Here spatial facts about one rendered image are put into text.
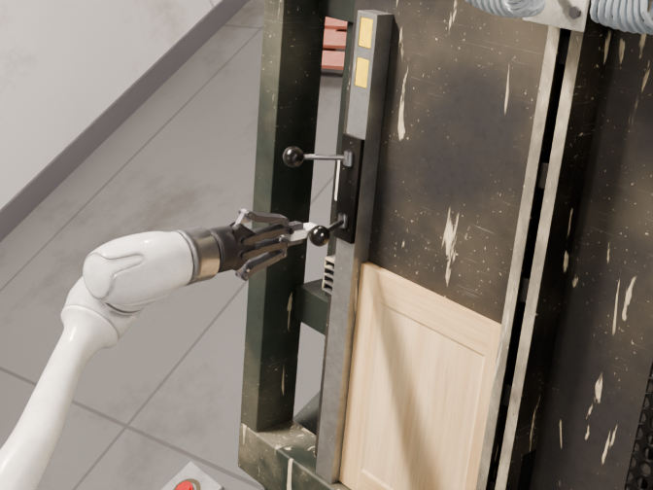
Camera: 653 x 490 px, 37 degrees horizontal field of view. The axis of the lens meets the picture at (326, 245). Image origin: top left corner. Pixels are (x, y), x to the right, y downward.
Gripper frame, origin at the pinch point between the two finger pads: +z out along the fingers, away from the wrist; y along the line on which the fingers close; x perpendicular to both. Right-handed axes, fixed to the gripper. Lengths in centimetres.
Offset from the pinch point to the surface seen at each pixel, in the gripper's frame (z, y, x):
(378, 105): 14.5, -22.0, 1.8
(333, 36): 230, 17, -245
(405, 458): 14.4, 42.5, 18.7
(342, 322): 12.0, 20.7, 0.6
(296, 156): 1.3, -12.7, -4.2
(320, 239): 0.3, 0.0, 4.9
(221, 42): 222, 35, -329
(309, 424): 28, 60, -23
